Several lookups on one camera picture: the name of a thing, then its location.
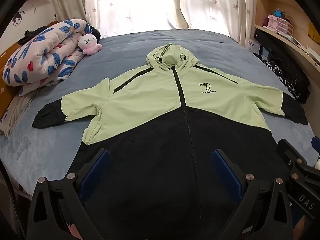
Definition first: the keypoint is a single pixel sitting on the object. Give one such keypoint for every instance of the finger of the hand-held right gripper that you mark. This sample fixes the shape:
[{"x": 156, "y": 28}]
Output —
[
  {"x": 291, "y": 153},
  {"x": 316, "y": 145}
]

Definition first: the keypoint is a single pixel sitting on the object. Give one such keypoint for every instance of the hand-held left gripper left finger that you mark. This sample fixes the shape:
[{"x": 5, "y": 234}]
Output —
[{"x": 96, "y": 173}]

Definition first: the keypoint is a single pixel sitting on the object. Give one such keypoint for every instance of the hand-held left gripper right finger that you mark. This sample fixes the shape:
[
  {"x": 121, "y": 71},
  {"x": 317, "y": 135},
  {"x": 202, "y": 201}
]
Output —
[{"x": 225, "y": 173}]

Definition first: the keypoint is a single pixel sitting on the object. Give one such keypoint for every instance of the green and black hooded jacket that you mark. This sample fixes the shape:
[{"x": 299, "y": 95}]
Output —
[{"x": 155, "y": 97}]

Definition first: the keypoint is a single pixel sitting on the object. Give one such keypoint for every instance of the black clothes pile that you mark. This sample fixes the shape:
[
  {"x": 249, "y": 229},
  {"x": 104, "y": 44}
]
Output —
[{"x": 287, "y": 62}]

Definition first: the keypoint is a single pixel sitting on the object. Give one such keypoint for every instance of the black and white patterned cloth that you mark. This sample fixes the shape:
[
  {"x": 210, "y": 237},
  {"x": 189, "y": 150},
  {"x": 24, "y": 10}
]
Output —
[{"x": 282, "y": 77}]

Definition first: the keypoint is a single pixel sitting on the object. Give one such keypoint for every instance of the papers on desk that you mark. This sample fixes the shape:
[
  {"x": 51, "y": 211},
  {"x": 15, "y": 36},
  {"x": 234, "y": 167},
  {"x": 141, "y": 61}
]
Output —
[{"x": 305, "y": 47}]

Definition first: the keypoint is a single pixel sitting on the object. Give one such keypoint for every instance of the beige pillow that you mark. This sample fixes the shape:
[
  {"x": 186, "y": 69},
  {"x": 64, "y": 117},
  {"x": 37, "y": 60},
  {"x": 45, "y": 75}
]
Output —
[{"x": 17, "y": 110}]

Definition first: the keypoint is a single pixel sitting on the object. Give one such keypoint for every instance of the white cardboard box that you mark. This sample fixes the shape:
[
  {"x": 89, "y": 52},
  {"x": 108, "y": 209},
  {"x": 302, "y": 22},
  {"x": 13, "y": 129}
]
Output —
[{"x": 253, "y": 43}]

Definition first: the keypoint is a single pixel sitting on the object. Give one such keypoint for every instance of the bed with blue-grey sheet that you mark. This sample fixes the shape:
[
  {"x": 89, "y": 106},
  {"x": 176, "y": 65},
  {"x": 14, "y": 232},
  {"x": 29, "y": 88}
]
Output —
[{"x": 120, "y": 55}]

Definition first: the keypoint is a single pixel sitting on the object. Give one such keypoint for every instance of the pink drawer organizer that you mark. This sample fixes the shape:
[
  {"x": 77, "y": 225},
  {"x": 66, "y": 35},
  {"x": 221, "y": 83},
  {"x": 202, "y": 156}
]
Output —
[{"x": 278, "y": 25}]

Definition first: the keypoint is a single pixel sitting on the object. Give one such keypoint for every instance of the pink cat plush toy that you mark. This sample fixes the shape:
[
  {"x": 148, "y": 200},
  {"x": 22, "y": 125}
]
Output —
[{"x": 88, "y": 43}]

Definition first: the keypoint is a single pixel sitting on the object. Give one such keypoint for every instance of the floral quilt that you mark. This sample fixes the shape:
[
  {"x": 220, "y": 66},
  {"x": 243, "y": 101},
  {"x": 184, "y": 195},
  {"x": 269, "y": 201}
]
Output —
[{"x": 42, "y": 55}]

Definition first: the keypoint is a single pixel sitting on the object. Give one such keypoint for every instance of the blue box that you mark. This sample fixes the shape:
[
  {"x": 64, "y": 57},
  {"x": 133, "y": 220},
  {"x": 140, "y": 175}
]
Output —
[{"x": 279, "y": 13}]

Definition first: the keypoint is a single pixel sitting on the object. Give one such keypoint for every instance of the orange pillow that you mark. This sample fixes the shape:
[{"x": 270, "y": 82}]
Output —
[{"x": 6, "y": 62}]

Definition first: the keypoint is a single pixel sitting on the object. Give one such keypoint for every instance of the face wall sticker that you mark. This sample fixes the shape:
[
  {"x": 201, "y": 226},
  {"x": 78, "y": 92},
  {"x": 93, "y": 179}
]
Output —
[{"x": 17, "y": 18}]

